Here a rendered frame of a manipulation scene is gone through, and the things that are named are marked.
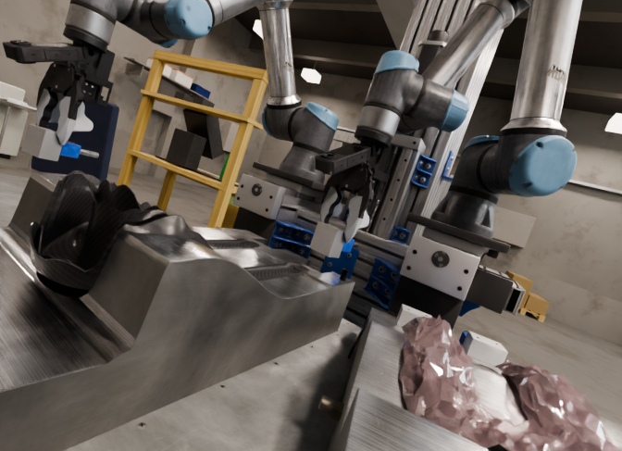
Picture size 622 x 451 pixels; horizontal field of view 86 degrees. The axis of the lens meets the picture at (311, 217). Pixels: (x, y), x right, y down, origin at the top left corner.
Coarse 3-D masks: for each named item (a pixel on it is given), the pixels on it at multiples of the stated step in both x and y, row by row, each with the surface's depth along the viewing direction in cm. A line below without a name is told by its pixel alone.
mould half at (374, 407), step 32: (384, 320) 52; (384, 352) 31; (352, 384) 28; (384, 384) 28; (480, 384) 31; (512, 384) 32; (352, 416) 17; (384, 416) 18; (416, 416) 19; (512, 416) 28; (352, 448) 15; (384, 448) 15; (416, 448) 16; (448, 448) 17; (480, 448) 18
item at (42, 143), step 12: (36, 132) 62; (48, 132) 62; (24, 144) 63; (36, 144) 62; (48, 144) 63; (60, 144) 65; (72, 144) 67; (36, 156) 62; (48, 156) 63; (72, 156) 68; (96, 156) 74
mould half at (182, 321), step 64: (0, 256) 31; (128, 256) 26; (192, 256) 26; (256, 256) 52; (0, 320) 22; (64, 320) 25; (128, 320) 24; (192, 320) 27; (256, 320) 35; (320, 320) 49; (0, 384) 18; (64, 384) 20; (128, 384) 24; (192, 384) 30; (0, 448) 18; (64, 448) 21
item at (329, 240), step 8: (320, 224) 63; (328, 224) 65; (320, 232) 63; (328, 232) 62; (336, 232) 61; (312, 240) 64; (320, 240) 63; (328, 240) 62; (336, 240) 61; (352, 240) 66; (312, 248) 64; (320, 248) 63; (328, 248) 62; (336, 248) 62; (344, 248) 65; (328, 256) 61; (336, 256) 63
